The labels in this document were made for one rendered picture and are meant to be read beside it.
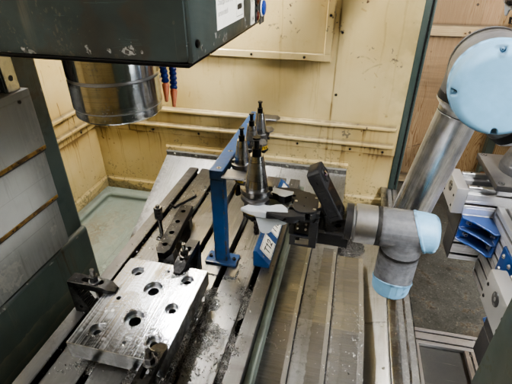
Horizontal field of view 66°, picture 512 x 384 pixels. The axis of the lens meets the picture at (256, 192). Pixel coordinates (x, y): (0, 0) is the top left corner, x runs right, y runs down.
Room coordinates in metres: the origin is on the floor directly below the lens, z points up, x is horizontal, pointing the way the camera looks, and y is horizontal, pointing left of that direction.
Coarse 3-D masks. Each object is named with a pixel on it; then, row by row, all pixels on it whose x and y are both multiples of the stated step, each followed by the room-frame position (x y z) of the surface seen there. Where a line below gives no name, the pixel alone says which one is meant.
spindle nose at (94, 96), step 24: (72, 72) 0.65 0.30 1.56; (96, 72) 0.63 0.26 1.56; (120, 72) 0.64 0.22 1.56; (144, 72) 0.67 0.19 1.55; (72, 96) 0.66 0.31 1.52; (96, 96) 0.64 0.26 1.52; (120, 96) 0.64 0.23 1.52; (144, 96) 0.67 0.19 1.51; (96, 120) 0.64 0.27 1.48; (120, 120) 0.64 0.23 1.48
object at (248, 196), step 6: (240, 186) 0.65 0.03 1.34; (270, 186) 0.65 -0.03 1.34; (246, 192) 0.63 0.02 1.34; (252, 192) 0.63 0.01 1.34; (258, 192) 0.63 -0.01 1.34; (264, 192) 0.63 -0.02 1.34; (270, 192) 0.66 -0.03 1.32; (246, 198) 0.63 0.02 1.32; (252, 198) 0.62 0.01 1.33; (258, 198) 0.62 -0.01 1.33; (264, 198) 0.63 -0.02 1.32; (252, 204) 0.62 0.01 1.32; (258, 204) 0.62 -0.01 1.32
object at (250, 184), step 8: (256, 160) 0.64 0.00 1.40; (248, 168) 0.65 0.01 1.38; (256, 168) 0.64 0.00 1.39; (264, 168) 0.65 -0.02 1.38; (248, 176) 0.64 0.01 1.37; (256, 176) 0.64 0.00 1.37; (264, 176) 0.64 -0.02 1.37; (248, 184) 0.64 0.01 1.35; (256, 184) 0.63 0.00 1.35; (264, 184) 0.64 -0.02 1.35
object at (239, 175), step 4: (224, 172) 0.93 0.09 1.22; (228, 172) 0.93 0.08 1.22; (232, 172) 0.93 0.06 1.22; (236, 172) 0.93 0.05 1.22; (240, 172) 0.93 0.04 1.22; (244, 172) 0.93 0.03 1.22; (224, 176) 0.91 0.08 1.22; (228, 176) 0.91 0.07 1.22; (232, 176) 0.91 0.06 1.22; (236, 176) 0.91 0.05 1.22; (240, 176) 0.91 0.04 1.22; (244, 176) 0.91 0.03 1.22; (232, 180) 0.90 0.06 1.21; (236, 180) 0.90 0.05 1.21; (240, 180) 0.90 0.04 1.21; (244, 180) 0.90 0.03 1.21
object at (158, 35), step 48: (0, 0) 0.61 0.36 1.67; (48, 0) 0.59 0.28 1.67; (96, 0) 0.58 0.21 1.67; (144, 0) 0.56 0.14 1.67; (192, 0) 0.56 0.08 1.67; (0, 48) 0.62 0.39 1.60; (48, 48) 0.60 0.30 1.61; (96, 48) 0.58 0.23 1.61; (144, 48) 0.56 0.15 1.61; (192, 48) 0.55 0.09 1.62
